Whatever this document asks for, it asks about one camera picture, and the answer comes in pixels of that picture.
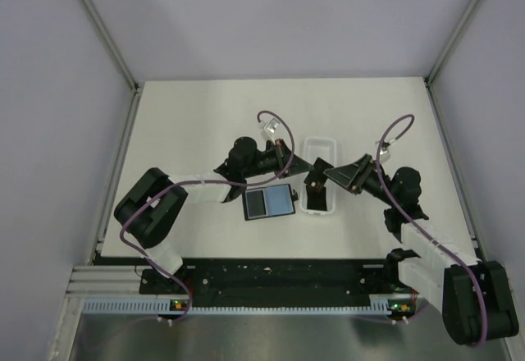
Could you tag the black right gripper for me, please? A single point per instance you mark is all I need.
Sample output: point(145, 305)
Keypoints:
point(353, 176)

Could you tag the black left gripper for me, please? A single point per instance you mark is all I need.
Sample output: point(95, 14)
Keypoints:
point(281, 153)

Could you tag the black card with gold print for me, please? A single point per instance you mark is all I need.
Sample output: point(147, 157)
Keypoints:
point(317, 178)

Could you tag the black leather card holder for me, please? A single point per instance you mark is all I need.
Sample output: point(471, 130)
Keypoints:
point(279, 201)

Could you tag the black credit card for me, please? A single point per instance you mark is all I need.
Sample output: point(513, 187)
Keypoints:
point(255, 204)

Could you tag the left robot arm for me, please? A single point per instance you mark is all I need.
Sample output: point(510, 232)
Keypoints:
point(148, 211)

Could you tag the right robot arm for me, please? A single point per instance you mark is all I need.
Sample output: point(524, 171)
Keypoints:
point(472, 295)

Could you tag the black card under stack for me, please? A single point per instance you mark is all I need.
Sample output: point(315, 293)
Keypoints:
point(316, 199)

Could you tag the white plastic basket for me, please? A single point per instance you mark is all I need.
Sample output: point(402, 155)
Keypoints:
point(325, 148)

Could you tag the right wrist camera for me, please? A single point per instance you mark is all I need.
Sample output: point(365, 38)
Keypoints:
point(383, 149)

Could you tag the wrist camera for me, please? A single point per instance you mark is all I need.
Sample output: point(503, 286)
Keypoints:
point(268, 128)
point(383, 149)

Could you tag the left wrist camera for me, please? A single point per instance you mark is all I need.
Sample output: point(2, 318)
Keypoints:
point(268, 128)

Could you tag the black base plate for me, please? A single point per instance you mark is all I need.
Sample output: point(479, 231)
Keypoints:
point(282, 282)

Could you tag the aluminium frame rail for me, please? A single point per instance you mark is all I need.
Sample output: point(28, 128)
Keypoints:
point(104, 281)

